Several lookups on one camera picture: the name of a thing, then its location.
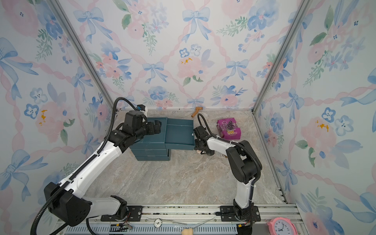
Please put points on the purple snack bag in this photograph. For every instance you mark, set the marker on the purple snack bag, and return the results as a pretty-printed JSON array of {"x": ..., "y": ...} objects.
[{"x": 228, "y": 129}]

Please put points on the beige knob at rail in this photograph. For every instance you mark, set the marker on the beige knob at rail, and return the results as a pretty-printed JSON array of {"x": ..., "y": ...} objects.
[{"x": 188, "y": 231}]

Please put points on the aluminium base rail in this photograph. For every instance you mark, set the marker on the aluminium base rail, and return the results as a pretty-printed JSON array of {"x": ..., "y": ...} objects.
[{"x": 204, "y": 219}]

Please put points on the wooden handle roller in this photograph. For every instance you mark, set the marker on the wooden handle roller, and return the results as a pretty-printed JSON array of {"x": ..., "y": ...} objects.
[{"x": 196, "y": 111}]

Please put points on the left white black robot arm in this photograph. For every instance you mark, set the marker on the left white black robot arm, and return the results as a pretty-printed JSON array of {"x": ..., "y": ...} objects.
[{"x": 67, "y": 200}]

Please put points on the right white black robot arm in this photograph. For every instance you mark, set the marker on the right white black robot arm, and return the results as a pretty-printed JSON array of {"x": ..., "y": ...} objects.
[{"x": 245, "y": 167}]

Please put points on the pink alarm clock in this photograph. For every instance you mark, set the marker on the pink alarm clock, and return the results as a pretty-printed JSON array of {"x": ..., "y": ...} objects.
[{"x": 281, "y": 226}]

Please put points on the teal drawer cabinet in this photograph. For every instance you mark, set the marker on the teal drawer cabinet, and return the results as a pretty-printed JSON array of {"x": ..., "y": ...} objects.
[{"x": 152, "y": 147}]

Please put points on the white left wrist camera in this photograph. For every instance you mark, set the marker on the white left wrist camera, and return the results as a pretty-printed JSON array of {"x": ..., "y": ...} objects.
[{"x": 143, "y": 109}]

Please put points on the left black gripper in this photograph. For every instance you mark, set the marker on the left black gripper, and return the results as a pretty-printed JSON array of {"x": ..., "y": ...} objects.
[{"x": 153, "y": 130}]

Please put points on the teal top drawer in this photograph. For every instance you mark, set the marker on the teal top drawer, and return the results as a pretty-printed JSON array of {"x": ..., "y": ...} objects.
[{"x": 179, "y": 134}]

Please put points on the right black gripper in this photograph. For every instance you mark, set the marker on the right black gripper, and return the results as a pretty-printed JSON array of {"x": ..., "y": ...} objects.
[{"x": 196, "y": 146}]

